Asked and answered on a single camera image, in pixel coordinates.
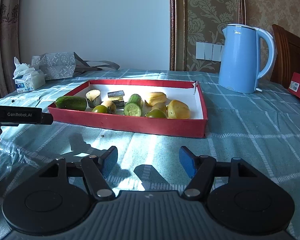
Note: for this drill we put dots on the brown wooden chair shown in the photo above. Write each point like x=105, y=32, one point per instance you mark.
x=290, y=52

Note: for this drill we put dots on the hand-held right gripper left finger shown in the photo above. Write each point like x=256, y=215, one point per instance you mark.
x=109, y=161

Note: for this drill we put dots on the grey patterned gift bag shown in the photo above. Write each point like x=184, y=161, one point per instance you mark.
x=57, y=65

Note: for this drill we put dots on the blue electric kettle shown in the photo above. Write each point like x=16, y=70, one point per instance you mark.
x=240, y=65

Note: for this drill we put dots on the tan longan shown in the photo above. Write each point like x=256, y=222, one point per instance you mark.
x=109, y=106
x=160, y=106

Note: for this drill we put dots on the grey-bark sugarcane segment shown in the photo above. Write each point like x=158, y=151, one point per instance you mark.
x=116, y=94

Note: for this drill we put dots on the whole green cucumber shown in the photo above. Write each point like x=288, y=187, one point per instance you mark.
x=71, y=103

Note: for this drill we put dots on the green tomato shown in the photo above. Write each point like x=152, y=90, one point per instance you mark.
x=99, y=109
x=155, y=114

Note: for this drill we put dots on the teal checked tablecloth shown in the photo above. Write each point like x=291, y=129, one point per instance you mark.
x=240, y=135

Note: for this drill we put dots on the large yellow potato chunk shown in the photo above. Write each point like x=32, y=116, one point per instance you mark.
x=178, y=109

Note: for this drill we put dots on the white wall switch panel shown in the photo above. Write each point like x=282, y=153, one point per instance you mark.
x=208, y=51

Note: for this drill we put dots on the red cardboard box tray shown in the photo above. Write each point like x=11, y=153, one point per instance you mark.
x=185, y=97

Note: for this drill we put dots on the white tissue pack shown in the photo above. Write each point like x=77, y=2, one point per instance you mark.
x=31, y=81

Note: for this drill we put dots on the cut green cucumber half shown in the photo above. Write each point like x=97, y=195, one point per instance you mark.
x=133, y=110

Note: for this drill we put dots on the brown patterned curtain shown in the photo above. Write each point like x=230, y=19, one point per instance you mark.
x=2, y=42

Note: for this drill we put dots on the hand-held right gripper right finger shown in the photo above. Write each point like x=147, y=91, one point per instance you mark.
x=188, y=162

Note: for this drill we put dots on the dark sugarcane segment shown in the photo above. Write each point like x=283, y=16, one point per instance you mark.
x=93, y=98

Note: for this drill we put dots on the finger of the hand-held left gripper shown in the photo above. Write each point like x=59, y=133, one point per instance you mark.
x=47, y=119

